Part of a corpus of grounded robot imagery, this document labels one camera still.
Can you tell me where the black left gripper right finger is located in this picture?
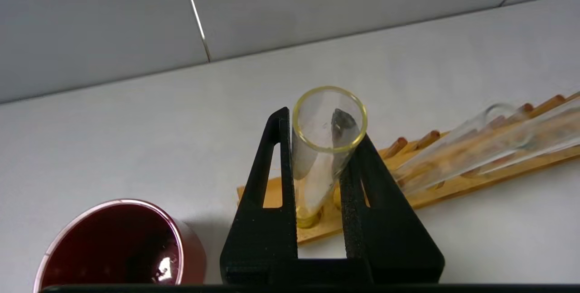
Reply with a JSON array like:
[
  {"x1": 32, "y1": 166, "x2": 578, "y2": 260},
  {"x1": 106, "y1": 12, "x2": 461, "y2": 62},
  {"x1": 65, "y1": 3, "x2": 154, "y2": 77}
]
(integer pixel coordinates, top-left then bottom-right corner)
[{"x1": 340, "y1": 134, "x2": 445, "y2": 285}]

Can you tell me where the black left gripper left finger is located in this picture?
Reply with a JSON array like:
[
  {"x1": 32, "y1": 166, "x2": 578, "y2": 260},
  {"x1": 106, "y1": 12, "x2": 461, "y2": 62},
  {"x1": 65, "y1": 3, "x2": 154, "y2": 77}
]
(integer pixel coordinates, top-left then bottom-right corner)
[{"x1": 221, "y1": 107, "x2": 299, "y2": 285}]

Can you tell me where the blue pigment glass test tube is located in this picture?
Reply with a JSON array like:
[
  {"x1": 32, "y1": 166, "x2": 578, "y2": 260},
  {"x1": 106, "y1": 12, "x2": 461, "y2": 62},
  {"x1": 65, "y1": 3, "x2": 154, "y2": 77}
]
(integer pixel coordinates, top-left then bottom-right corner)
[{"x1": 392, "y1": 102, "x2": 533, "y2": 196}]

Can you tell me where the wooden test tube rack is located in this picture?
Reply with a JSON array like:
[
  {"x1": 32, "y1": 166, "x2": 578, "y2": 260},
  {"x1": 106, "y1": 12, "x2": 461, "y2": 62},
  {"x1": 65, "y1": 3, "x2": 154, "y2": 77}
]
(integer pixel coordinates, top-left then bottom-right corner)
[{"x1": 237, "y1": 91, "x2": 580, "y2": 245}]

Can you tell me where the dark red plastic cup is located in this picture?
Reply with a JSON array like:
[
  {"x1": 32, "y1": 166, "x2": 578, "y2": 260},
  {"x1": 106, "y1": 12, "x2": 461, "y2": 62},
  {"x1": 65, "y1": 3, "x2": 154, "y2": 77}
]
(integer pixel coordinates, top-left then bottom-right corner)
[{"x1": 34, "y1": 199, "x2": 208, "y2": 293}]

